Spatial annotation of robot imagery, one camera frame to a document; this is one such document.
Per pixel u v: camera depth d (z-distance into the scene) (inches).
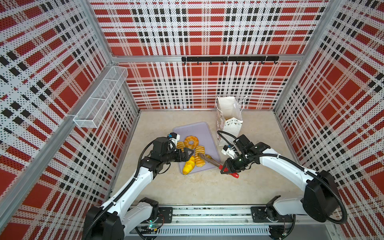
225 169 29.6
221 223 28.4
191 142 39.9
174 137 28.5
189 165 34.7
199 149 37.5
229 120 32.0
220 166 30.2
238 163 27.2
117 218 16.1
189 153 29.6
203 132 42.3
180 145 37.9
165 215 29.0
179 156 27.5
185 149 28.3
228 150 29.7
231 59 35.8
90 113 35.4
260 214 29.0
